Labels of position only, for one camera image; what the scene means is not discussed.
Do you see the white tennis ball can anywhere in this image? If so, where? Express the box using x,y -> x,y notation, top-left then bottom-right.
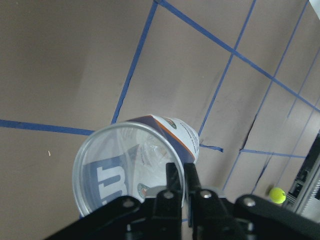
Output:
72,114 -> 200,217

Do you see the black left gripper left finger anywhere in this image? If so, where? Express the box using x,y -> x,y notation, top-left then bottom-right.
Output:
152,163 -> 183,240

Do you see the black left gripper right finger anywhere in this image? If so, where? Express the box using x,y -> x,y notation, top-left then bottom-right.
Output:
183,163 -> 233,240

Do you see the tennis ball mid far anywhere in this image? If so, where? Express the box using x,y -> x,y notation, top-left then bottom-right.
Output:
268,187 -> 286,204

